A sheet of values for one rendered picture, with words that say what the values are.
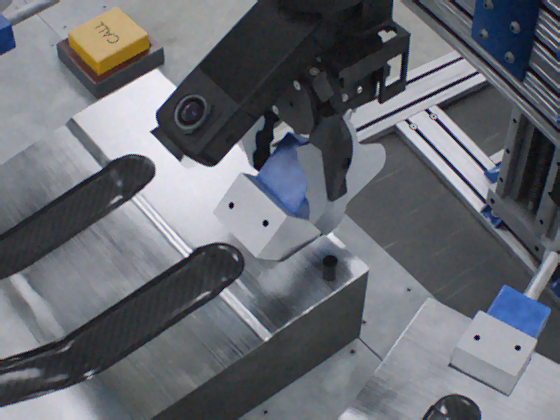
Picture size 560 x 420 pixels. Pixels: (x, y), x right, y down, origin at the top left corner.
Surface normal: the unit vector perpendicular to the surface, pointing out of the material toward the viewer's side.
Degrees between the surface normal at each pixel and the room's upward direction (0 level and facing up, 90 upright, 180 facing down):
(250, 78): 33
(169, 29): 0
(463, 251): 0
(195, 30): 0
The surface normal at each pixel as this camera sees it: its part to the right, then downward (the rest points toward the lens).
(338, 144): 0.58, 0.32
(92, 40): 0.00, -0.63
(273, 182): -0.54, -0.12
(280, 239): 0.63, 0.60
